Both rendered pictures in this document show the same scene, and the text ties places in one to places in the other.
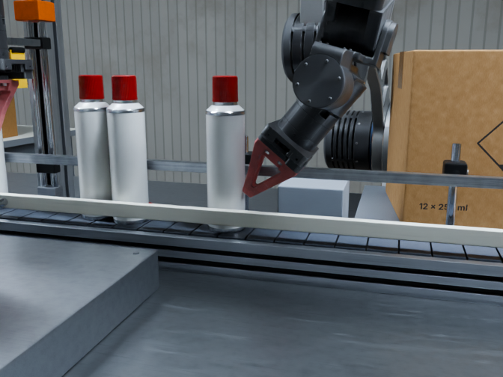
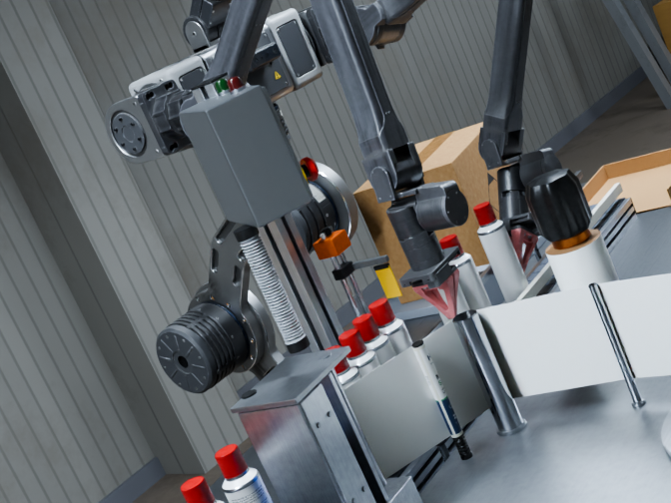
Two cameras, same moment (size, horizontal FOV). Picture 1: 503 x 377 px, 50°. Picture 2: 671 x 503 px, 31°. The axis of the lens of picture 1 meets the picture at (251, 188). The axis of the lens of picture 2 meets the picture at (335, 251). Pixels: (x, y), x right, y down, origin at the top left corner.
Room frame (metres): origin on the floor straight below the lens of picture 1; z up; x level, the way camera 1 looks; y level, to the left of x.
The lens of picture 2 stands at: (0.12, 2.10, 1.62)
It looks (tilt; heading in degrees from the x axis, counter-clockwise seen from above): 13 degrees down; 293
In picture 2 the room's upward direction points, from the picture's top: 24 degrees counter-clockwise
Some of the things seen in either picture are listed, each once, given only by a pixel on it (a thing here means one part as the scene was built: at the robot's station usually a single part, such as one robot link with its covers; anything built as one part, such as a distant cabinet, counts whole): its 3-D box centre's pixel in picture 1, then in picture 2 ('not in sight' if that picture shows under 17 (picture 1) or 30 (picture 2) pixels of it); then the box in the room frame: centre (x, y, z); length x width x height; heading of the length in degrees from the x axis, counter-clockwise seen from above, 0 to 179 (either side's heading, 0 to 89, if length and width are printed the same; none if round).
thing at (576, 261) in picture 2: not in sight; (581, 263); (0.51, 0.35, 1.03); 0.09 x 0.09 x 0.30
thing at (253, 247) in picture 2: not in sight; (272, 288); (0.94, 0.48, 1.18); 0.04 x 0.04 x 0.21
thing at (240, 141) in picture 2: not in sight; (246, 155); (0.91, 0.43, 1.38); 0.17 x 0.10 x 0.19; 130
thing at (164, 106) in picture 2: not in sight; (180, 113); (1.13, 0.14, 1.45); 0.09 x 0.08 x 0.12; 68
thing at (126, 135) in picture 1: (127, 149); (469, 289); (0.74, 0.17, 0.98); 0.05 x 0.05 x 0.20
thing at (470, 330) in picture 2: not in sight; (488, 372); (0.65, 0.53, 0.97); 0.05 x 0.05 x 0.19
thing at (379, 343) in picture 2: not in sight; (387, 375); (0.83, 0.46, 0.98); 0.05 x 0.05 x 0.20
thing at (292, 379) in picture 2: not in sight; (291, 378); (0.81, 0.78, 1.14); 0.14 x 0.11 x 0.01; 75
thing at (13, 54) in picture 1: (18, 67); (387, 280); (0.81, 0.34, 1.09); 0.03 x 0.01 x 0.06; 165
